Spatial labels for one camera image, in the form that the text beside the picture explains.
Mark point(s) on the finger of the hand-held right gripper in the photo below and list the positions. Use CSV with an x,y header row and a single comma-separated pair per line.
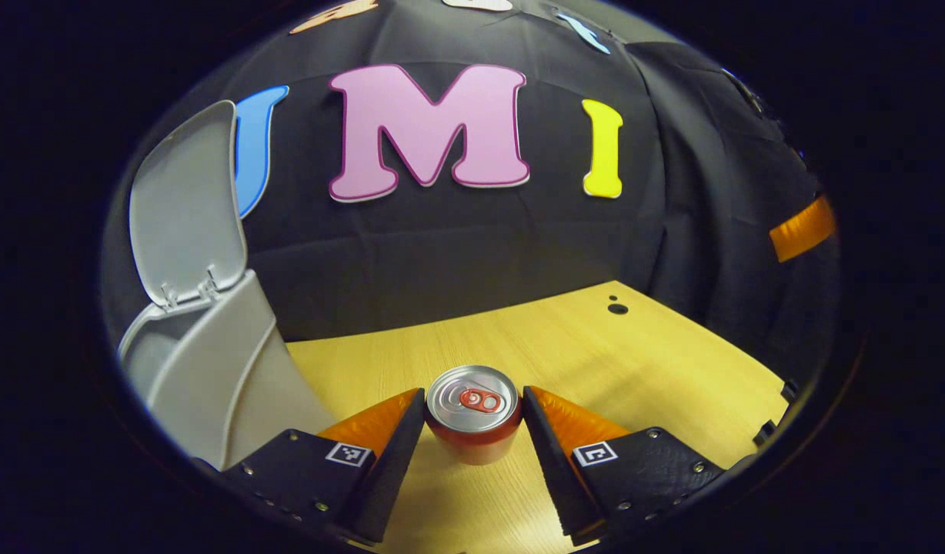
x,y
803,229

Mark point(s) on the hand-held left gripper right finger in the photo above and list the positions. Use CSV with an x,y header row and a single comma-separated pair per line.
x,y
553,469

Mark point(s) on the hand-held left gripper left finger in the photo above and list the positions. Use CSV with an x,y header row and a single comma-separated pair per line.
x,y
392,473

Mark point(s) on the red pop can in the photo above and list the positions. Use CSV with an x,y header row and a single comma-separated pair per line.
x,y
472,419

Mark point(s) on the white desktop garbage bin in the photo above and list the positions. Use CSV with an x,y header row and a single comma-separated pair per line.
x,y
211,385

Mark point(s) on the wooden desktop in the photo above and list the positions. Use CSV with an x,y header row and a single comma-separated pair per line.
x,y
634,362

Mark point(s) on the black desk edge bracket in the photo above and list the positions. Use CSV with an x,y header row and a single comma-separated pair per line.
x,y
764,432
789,390

